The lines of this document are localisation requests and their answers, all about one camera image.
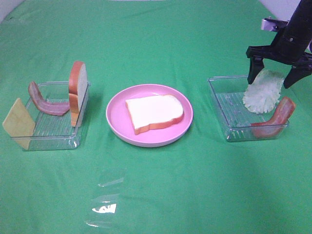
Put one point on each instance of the bacon strip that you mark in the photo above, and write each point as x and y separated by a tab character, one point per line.
55	109
275	120

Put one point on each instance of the left clear plastic tray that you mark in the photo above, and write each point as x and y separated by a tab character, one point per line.
55	132

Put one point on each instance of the green tablecloth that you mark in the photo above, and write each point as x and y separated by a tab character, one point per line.
200	184

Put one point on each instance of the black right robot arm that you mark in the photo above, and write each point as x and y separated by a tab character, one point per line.
302	15

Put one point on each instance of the green lettuce leaf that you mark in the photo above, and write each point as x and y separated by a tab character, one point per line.
262	95

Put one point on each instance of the clear plastic tray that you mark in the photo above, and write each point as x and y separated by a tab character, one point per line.
234	118
55	132

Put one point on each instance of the clear plastic film sheet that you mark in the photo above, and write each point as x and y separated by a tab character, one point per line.
105	199

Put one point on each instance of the right clear plastic tray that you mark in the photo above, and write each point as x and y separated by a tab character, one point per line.
234	118

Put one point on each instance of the toast bread slice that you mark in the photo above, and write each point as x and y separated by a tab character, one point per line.
154	112
77	87

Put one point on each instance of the yellow cheese slice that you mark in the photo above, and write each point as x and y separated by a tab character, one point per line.
19	124

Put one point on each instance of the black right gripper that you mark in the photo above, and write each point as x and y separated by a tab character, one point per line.
288	47

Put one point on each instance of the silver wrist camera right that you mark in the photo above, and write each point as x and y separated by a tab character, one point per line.
273	25

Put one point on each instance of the pink round plate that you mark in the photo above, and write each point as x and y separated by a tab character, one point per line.
120	123

